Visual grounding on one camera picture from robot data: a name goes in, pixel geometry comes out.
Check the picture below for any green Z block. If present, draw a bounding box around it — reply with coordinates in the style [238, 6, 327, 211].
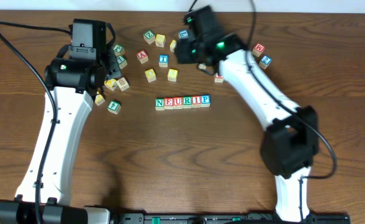
[143, 30, 156, 45]

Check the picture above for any red u block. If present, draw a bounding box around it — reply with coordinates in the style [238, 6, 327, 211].
[173, 96, 183, 110]
[214, 73, 224, 83]

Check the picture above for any blue 2 block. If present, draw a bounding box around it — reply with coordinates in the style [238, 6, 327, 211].
[258, 55, 272, 69]

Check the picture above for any green 7 block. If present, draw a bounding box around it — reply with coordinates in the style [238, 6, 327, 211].
[116, 55, 128, 69]

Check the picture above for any yellow K block left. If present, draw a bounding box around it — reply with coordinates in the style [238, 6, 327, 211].
[104, 78, 118, 91]

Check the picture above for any yellow Q block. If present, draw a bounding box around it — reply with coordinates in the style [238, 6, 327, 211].
[169, 40, 177, 52]

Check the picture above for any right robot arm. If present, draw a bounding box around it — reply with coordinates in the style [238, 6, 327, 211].
[174, 34, 319, 222]

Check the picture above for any green 4 block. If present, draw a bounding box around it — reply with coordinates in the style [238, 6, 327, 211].
[107, 100, 121, 114]

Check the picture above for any red A block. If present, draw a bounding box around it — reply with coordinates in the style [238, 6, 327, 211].
[136, 50, 149, 64]

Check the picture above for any yellow O block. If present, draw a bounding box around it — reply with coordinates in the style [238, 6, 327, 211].
[145, 68, 156, 83]

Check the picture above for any plain pineapple block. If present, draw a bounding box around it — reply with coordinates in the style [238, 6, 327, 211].
[116, 77, 130, 91]

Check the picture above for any right black cable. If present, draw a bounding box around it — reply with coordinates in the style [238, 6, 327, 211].
[187, 0, 338, 223]

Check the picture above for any green B block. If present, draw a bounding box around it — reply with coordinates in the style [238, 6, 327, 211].
[198, 63, 206, 70]

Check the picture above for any blue L block top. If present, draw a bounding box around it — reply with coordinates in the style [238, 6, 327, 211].
[179, 30, 189, 39]

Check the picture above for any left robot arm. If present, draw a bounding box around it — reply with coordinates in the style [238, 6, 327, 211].
[0, 47, 120, 223]

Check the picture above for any red E block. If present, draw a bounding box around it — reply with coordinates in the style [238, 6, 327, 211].
[164, 98, 174, 110]

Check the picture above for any black cable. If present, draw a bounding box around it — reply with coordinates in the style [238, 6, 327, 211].
[0, 19, 118, 224]
[187, 0, 338, 223]

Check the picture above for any red M block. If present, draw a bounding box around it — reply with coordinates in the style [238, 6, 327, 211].
[252, 43, 265, 57]

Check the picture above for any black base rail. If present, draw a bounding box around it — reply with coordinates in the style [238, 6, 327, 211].
[110, 213, 351, 224]

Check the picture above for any left black cable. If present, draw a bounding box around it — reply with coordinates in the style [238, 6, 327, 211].
[0, 19, 118, 224]

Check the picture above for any red I block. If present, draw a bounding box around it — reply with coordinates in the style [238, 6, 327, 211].
[192, 96, 201, 108]

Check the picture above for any yellow block top row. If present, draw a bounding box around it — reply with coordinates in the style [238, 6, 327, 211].
[155, 34, 166, 47]

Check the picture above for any green R block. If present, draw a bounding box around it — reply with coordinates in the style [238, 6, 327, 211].
[182, 96, 192, 109]

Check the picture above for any blue T block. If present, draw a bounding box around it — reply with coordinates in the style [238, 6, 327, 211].
[158, 54, 169, 67]

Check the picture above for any green N block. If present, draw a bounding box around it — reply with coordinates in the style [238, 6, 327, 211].
[155, 98, 165, 111]

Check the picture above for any yellow G block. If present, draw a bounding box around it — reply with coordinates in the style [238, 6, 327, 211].
[94, 91, 105, 106]

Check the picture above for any green J block left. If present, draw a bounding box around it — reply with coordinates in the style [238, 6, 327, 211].
[113, 44, 125, 57]

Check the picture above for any blue P block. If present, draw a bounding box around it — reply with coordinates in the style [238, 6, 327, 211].
[201, 95, 211, 107]

